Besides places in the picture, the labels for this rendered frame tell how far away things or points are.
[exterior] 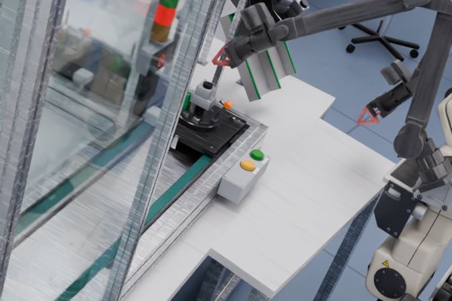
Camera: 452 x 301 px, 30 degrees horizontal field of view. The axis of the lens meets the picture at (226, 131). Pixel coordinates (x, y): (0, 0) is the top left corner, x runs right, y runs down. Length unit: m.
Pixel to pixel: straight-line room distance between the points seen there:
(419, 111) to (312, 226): 0.48
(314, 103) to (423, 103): 0.89
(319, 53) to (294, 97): 2.49
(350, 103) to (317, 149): 2.29
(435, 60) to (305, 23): 0.35
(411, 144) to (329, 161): 0.59
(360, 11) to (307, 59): 3.18
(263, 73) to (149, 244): 0.91
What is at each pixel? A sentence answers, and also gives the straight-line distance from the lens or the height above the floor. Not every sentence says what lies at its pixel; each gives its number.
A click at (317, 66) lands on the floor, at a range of 5.37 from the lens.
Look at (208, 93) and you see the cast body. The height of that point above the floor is 1.08.
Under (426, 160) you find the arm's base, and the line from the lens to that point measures 2.27.
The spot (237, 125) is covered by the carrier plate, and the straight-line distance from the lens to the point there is 2.56.
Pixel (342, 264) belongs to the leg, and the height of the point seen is 0.42.
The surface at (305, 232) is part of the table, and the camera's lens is 2.44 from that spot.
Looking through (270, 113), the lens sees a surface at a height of 0.86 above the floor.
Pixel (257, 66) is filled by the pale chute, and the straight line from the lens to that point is 2.74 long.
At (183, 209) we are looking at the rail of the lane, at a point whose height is 0.96.
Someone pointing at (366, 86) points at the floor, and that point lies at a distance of 5.38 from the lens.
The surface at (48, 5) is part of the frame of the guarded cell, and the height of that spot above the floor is 1.86.
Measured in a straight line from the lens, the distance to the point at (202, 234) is 2.28.
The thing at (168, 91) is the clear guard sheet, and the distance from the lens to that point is 1.46.
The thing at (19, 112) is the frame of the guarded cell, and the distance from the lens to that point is 1.00.
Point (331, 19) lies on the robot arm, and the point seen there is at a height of 1.44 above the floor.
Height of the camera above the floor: 2.28
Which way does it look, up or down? 31 degrees down
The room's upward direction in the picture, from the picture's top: 20 degrees clockwise
